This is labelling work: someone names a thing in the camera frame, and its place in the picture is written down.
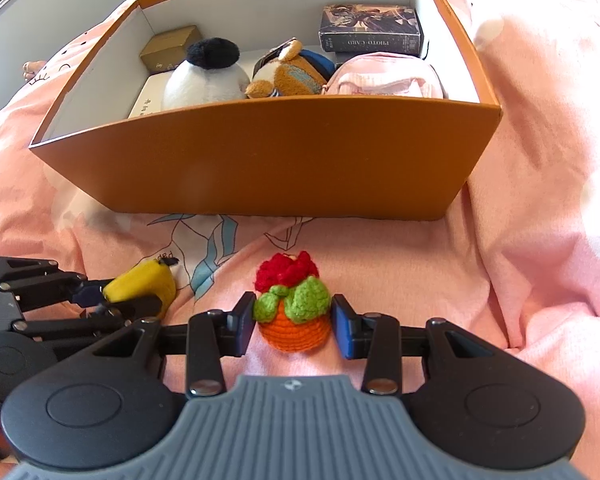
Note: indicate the person's foot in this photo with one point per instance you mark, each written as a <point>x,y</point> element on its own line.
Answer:
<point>32,67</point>

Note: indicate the illustrated card box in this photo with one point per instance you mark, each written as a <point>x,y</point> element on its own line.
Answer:
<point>365,25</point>

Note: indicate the orange cardboard box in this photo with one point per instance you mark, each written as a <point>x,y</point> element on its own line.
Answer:
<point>260,160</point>

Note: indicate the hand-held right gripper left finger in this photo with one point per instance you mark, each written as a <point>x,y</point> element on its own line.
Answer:
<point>242,325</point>

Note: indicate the gold box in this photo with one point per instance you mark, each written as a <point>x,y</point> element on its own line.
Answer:
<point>167,47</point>

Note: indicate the white box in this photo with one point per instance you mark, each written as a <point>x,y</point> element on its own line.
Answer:
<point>147,100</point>

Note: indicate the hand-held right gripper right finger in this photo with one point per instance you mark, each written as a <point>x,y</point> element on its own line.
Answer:
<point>344,330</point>

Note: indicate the yellow plush toy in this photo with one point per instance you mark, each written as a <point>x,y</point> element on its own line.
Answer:
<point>140,280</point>

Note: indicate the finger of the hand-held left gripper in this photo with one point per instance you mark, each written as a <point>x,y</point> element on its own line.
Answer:
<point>130,309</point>
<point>87,294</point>

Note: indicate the pink wallet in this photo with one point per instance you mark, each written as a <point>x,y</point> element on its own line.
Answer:
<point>385,82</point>

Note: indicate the white plush toy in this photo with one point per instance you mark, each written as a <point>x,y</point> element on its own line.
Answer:
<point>205,82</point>

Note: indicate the orange crochet flower pot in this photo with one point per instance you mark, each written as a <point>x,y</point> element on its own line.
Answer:
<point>292,330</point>

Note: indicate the tiger plush toy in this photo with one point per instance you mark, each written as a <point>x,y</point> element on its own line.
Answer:
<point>290,77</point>

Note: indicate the pink printed blanket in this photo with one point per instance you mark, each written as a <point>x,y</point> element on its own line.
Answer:
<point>530,160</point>

